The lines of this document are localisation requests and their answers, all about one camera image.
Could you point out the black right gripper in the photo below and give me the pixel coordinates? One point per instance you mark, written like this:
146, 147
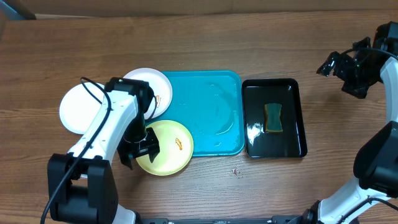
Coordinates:
344, 63

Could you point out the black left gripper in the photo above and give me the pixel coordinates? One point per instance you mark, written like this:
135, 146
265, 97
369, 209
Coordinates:
152, 148

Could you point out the green yellow sponge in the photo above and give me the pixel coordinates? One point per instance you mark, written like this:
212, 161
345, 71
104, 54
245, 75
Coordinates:
273, 120

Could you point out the white plate with ketchup streak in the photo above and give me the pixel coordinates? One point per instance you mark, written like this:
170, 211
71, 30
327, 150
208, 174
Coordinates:
78, 108

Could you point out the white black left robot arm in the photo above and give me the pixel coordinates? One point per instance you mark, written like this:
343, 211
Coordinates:
81, 182

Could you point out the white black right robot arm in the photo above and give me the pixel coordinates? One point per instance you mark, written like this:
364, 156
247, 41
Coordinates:
375, 167

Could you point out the black rectangular water tray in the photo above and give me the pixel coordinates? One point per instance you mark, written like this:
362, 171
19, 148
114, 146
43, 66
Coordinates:
291, 142

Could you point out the teal plastic tray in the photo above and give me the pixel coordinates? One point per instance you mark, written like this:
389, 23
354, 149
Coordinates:
209, 104

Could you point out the yellow plate with sauce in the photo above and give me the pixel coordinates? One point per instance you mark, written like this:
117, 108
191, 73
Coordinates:
176, 148

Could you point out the white plate with red squiggle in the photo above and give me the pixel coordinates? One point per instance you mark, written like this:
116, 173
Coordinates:
161, 86

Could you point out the small crumbs on table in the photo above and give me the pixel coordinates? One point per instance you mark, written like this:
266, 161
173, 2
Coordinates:
237, 173

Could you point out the dark object top left corner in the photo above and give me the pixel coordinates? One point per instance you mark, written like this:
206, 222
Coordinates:
15, 10

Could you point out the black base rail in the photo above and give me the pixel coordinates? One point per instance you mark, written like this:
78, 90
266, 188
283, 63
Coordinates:
278, 219

